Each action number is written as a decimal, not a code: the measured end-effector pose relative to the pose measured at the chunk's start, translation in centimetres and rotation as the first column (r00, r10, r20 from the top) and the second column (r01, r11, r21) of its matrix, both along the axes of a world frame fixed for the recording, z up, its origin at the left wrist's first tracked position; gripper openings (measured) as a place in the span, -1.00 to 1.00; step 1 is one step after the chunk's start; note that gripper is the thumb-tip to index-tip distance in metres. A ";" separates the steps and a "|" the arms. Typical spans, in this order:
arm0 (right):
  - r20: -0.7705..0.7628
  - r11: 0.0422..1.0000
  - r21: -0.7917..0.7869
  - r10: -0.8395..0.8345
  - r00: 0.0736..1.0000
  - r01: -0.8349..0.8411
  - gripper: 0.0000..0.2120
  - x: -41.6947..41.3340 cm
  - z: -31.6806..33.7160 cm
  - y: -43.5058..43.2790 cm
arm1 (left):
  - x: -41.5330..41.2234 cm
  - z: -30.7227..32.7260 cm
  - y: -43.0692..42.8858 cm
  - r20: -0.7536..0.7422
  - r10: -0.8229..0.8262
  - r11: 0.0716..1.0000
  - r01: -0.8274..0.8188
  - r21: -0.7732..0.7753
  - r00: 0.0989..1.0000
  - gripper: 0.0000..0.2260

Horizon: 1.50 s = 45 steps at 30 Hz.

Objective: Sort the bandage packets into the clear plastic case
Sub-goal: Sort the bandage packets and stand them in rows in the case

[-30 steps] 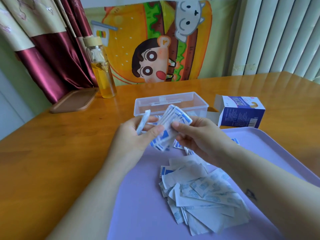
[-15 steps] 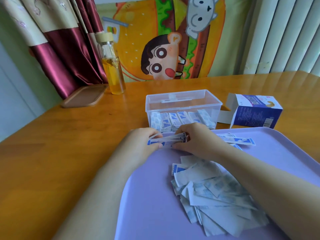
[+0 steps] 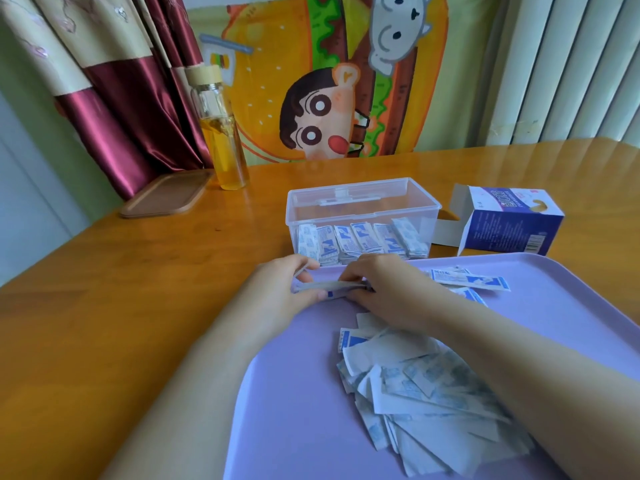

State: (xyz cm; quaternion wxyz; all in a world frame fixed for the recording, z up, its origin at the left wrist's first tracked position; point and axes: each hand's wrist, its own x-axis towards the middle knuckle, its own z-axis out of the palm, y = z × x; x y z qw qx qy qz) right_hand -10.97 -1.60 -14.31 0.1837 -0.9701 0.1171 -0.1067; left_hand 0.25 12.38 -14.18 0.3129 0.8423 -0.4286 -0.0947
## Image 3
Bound small bundle of bandage strips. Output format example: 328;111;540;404
291;279;374;301

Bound person's left forearm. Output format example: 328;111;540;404
100;295;287;480

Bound person's right hand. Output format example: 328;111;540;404
339;253;452;336

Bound brown wooden tray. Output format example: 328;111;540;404
119;169;215;219

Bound glass bottle with yellow liquid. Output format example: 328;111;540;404
184;65;251;191

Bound blue and white cardboard box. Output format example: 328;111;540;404
432;184;566;258

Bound person's right forearm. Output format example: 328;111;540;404
417;294;640;480

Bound purple plastic tray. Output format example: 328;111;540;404
223;252;640;480

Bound loose pile of bandage packets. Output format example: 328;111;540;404
336;312;537;478

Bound maroon and beige curtain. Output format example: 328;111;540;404
0;0;216;201

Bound row of upright bandage packets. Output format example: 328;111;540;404
296;217;431;268

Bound clear plastic storage box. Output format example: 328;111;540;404
285;177;443;268

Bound blue and white bandage packet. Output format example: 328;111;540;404
450;287;489;308
429;267;512;293

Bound cartoon burger print cloth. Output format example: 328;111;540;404
182;0;502;166

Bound person's left hand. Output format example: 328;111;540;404
240;255;329;338

